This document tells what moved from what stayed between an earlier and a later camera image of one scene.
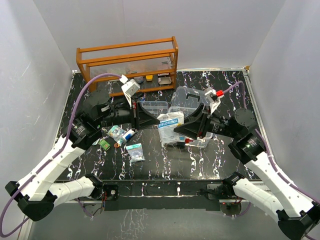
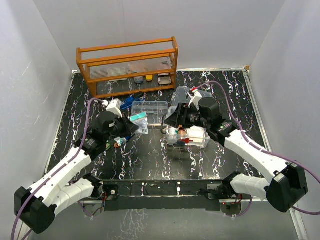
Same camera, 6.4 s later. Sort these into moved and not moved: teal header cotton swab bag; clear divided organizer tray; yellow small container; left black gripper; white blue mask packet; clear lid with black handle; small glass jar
Moved: left black gripper; white blue mask packet; teal header cotton swab bag
Not moved: small glass jar; clear divided organizer tray; clear lid with black handle; yellow small container
